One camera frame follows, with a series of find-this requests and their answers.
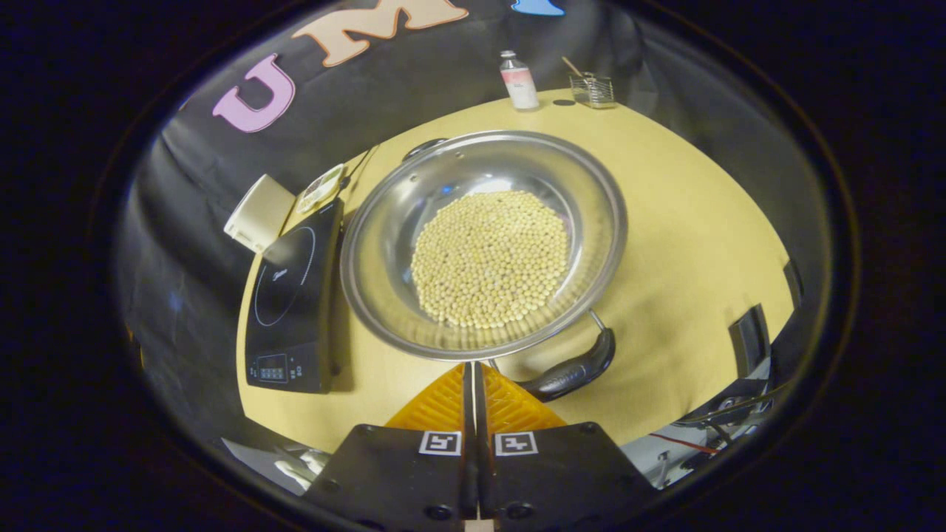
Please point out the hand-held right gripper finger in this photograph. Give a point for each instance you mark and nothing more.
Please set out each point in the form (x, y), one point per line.
(484, 473)
(468, 473)

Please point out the black induction cooktop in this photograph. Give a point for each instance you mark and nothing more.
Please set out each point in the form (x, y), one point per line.
(292, 295)

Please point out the pile of yellow soybeans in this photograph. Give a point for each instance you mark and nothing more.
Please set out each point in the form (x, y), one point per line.
(488, 258)

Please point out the black rectangular block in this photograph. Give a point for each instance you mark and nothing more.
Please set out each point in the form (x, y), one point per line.
(750, 340)

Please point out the white toaster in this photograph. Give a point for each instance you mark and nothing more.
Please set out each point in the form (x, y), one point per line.
(262, 214)

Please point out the clear bottle with pink label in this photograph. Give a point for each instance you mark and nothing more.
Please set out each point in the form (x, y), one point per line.
(521, 85)

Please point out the small clear ribbed holder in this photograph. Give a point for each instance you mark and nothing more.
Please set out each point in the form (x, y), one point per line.
(593, 91)

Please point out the thin wooden stick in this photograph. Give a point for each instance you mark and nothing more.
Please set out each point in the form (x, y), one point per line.
(573, 66)

